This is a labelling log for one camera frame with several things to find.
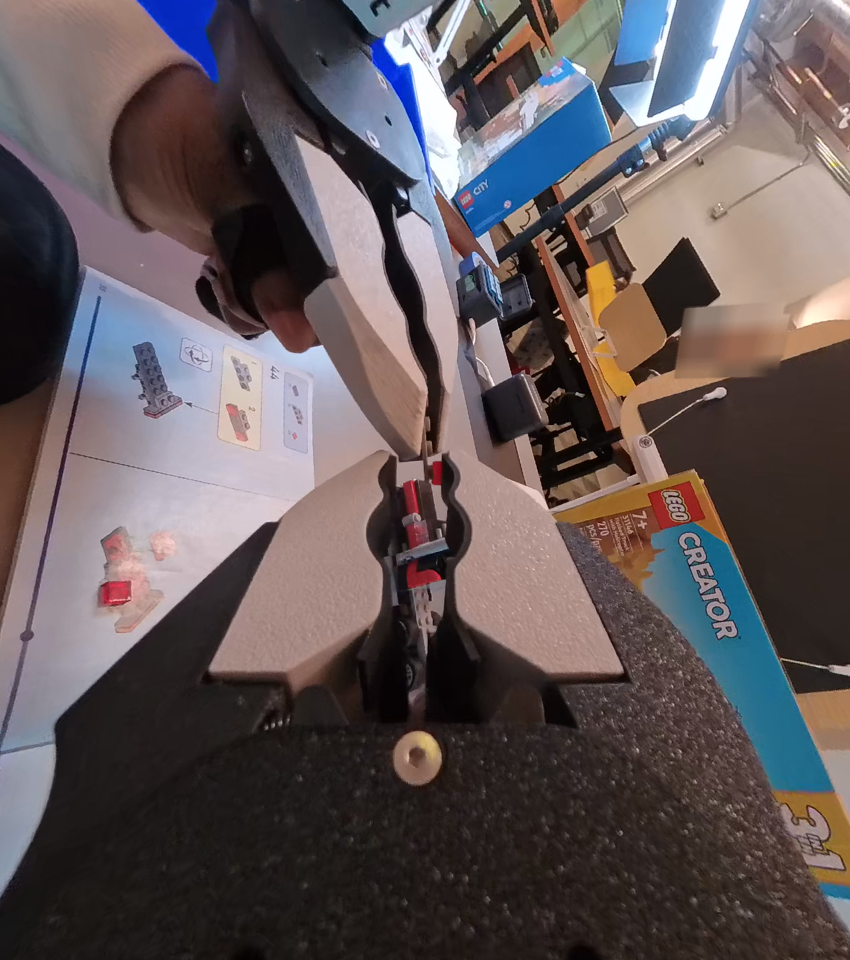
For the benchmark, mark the open lego instruction booklet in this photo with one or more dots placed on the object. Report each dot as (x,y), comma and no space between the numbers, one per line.
(192,480)

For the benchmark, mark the black red lego truck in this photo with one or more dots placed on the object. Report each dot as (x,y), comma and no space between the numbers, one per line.
(416,525)

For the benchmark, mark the blue lego box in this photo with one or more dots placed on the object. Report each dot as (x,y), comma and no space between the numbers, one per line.
(545,157)

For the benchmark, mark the black device teal front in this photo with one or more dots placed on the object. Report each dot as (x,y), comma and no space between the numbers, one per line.
(481,296)

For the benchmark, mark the person's left hand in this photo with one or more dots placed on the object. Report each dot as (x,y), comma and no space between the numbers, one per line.
(177,157)

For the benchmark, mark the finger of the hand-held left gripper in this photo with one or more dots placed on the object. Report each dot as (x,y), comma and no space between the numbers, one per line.
(365,300)

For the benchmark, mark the lego set cardboard box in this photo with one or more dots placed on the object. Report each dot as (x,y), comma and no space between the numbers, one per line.
(717,600)

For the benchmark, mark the computer monitor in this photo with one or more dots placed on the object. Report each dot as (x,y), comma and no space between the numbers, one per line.
(672,75)

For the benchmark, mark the dark cube device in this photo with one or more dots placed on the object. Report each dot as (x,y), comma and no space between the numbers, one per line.
(515,409)

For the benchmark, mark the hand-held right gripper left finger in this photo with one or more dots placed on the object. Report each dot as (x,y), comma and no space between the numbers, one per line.
(305,592)

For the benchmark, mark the grey cube device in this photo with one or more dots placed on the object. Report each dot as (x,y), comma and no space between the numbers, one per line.
(518,296)

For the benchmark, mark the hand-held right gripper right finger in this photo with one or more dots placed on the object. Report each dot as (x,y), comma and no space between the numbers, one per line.
(530,592)

